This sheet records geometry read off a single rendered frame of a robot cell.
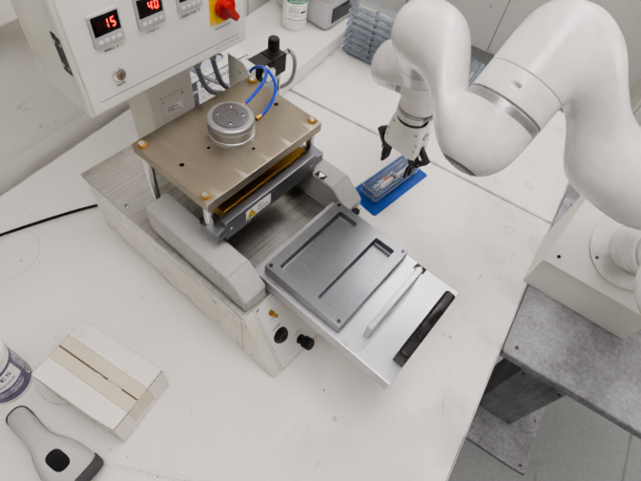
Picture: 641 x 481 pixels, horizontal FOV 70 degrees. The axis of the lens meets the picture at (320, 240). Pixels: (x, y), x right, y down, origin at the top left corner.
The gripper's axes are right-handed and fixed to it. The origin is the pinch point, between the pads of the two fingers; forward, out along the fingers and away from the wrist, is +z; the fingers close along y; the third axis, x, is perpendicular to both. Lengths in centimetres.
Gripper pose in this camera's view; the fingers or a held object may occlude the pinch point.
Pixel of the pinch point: (397, 162)
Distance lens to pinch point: 120.8
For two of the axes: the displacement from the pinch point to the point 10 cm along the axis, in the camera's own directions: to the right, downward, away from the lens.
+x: -7.1, 5.3, -4.6
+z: -1.1, 5.6, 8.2
